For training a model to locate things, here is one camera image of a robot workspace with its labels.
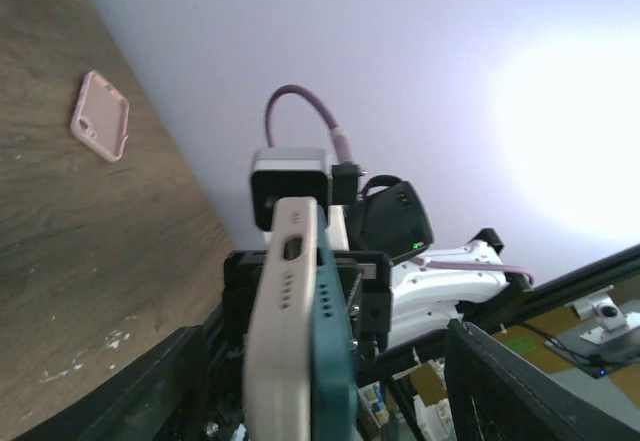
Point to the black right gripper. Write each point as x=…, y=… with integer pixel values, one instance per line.
x=387, y=225

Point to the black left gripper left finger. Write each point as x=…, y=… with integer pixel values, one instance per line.
x=159, y=396

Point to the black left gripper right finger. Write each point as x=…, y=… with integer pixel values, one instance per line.
x=494, y=394

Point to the white phone case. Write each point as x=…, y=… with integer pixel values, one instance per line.
x=277, y=359

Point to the teal blue phone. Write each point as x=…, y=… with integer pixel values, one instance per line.
x=334, y=391

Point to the pink phone case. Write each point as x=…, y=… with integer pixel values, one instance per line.
x=100, y=117

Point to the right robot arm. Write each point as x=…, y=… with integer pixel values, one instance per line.
x=395, y=288

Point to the black right frame post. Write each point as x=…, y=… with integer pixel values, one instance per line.
x=520, y=301

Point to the camera on metal stand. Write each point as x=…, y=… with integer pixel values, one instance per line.
x=605, y=340

